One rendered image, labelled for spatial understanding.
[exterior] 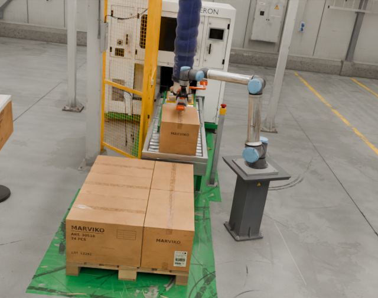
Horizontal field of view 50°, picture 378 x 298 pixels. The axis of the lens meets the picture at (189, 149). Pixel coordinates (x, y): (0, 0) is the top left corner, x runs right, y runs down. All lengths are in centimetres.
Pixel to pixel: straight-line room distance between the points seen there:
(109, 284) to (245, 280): 115
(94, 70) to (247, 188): 221
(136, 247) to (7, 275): 106
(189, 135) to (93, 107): 131
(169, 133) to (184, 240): 137
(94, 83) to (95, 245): 214
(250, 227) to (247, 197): 37
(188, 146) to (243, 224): 99
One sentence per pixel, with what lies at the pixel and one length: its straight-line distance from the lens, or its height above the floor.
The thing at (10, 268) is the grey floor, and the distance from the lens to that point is 374.
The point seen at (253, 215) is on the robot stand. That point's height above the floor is 26.
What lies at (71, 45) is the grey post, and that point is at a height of 110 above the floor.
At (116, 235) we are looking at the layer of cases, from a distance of 327.
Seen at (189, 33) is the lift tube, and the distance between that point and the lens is 416.
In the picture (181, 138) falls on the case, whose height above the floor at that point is 78.
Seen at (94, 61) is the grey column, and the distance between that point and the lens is 478.
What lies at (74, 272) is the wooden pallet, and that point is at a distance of 357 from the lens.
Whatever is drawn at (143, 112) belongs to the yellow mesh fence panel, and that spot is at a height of 78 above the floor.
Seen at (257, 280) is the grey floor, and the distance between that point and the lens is 373.
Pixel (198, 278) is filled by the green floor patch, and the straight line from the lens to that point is 361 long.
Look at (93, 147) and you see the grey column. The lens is 511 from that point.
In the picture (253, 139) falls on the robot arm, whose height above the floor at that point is 110.
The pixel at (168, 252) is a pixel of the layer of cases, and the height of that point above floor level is 32.
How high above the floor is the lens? 236
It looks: 23 degrees down
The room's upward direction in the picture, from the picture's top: 7 degrees clockwise
